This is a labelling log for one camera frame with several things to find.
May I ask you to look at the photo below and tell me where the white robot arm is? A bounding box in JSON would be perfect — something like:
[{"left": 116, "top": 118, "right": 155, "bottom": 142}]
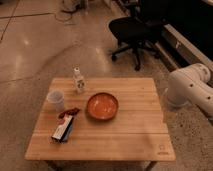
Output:
[{"left": 165, "top": 63, "right": 213, "bottom": 125}]

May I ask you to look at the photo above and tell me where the orange bowl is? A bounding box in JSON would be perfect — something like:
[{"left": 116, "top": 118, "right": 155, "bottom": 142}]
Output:
[{"left": 86, "top": 92, "right": 119, "bottom": 120}]

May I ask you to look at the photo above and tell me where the small clear plastic bottle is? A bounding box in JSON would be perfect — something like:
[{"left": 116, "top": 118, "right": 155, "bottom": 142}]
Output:
[{"left": 73, "top": 67, "right": 85, "bottom": 93}]

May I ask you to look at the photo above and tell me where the red wrapped snack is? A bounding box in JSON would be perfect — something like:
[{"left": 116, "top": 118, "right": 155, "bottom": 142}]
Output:
[{"left": 58, "top": 108, "right": 80, "bottom": 119}]

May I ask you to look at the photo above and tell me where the translucent plastic cup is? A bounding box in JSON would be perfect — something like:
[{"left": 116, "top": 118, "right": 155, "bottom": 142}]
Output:
[{"left": 46, "top": 90, "right": 65, "bottom": 112}]

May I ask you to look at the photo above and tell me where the wooden table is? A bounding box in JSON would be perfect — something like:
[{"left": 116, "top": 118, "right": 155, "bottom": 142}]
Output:
[{"left": 25, "top": 78, "right": 175, "bottom": 163}]

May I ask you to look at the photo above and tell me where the black office chair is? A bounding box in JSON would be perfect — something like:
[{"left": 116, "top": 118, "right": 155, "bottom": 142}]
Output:
[{"left": 108, "top": 0, "right": 170, "bottom": 71}]

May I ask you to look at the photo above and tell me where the white long workbench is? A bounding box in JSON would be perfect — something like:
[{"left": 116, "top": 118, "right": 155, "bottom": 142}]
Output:
[{"left": 153, "top": 23, "right": 213, "bottom": 88}]

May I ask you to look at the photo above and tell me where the white object with cables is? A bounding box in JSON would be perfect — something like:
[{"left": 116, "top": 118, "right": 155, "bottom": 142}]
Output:
[{"left": 54, "top": 0, "right": 88, "bottom": 23}]

